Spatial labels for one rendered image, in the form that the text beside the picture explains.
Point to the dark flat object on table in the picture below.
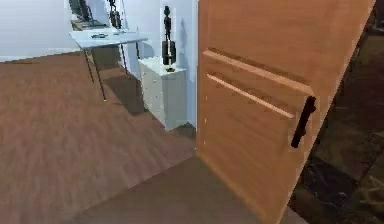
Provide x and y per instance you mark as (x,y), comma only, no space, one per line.
(99,35)

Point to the white table with thin legs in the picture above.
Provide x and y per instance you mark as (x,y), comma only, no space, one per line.
(106,38)

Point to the black figure statue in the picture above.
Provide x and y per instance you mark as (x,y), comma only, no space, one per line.
(168,46)

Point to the white chest of drawers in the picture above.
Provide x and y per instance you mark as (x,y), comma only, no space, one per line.
(164,90)

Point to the brown wooden room door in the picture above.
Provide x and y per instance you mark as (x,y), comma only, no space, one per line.
(253,100)

